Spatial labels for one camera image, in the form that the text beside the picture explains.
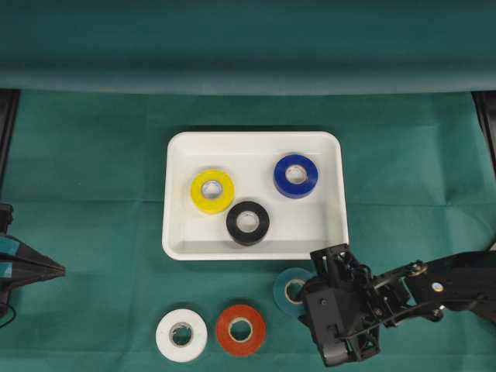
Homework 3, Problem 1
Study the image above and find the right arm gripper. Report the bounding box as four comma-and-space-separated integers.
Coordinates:
298, 243, 410, 367

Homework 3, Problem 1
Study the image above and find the green tape roll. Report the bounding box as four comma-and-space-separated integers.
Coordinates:
273, 267, 313, 318

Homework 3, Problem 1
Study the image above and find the black frame rail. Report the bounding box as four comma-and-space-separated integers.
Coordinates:
471, 91, 496, 170
0, 88, 20, 182

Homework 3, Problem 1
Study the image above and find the blue tape roll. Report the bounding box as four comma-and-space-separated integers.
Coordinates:
273, 153, 319, 198

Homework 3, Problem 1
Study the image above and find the black left frame rail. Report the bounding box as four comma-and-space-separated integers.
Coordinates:
0, 88, 20, 182

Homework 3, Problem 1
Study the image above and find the red tape roll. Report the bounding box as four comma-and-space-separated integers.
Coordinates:
215, 304, 267, 357

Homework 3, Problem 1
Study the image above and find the white tape roll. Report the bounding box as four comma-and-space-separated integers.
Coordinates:
156, 308, 208, 363

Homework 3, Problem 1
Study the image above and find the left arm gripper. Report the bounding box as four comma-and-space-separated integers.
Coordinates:
1, 203, 65, 322

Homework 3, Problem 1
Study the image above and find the black tape roll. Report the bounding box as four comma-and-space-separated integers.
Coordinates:
226, 201, 270, 246

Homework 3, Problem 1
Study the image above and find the yellow tape roll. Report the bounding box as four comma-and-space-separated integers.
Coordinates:
190, 169, 235, 214

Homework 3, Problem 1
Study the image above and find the white plastic tray case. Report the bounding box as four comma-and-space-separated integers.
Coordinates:
162, 131, 349, 260

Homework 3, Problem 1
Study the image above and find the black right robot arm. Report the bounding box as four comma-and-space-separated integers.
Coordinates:
298, 244, 495, 367

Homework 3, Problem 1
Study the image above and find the black right frame rail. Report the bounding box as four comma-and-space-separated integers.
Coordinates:
471, 91, 496, 170

